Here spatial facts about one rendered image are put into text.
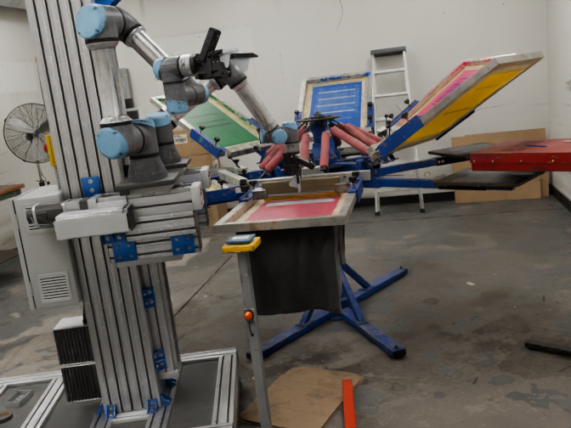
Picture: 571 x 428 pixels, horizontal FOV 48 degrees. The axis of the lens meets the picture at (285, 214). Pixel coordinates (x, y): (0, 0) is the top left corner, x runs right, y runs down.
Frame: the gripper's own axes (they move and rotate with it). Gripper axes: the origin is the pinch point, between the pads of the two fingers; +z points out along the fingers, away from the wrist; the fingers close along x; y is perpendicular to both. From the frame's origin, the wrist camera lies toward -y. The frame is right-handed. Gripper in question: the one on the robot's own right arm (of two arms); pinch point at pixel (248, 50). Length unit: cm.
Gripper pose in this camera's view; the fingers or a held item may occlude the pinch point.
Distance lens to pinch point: 211.7
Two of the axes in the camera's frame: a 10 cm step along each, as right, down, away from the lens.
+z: 9.2, -0.2, -4.0
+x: -3.9, 1.0, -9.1
